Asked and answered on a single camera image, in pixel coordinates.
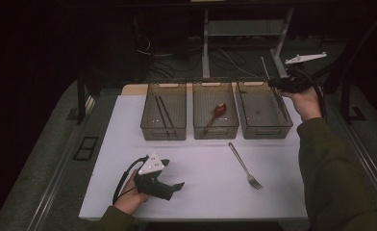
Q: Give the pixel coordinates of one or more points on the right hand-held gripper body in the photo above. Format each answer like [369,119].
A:
[297,83]

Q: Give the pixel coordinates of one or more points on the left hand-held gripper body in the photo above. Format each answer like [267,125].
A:
[153,186]

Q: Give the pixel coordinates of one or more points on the transparent grey plastic bin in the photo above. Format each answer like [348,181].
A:
[215,134]
[266,131]
[164,134]

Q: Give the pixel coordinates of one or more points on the black chopstick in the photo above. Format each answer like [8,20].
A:
[162,115]
[168,112]

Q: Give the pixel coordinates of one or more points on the brown wooden spoon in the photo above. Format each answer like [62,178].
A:
[221,108]

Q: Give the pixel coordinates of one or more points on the steel fork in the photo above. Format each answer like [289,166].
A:
[241,162]

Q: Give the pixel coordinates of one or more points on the person's right hand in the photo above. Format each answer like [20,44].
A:
[305,104]

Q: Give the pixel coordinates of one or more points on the person's left hand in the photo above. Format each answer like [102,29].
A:
[129,199]

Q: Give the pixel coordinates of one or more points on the black angled stand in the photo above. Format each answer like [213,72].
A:
[345,106]

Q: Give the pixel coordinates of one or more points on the grey metal table frame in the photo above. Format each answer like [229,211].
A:
[244,27]

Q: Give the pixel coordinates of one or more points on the black stand post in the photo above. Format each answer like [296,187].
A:
[80,96]

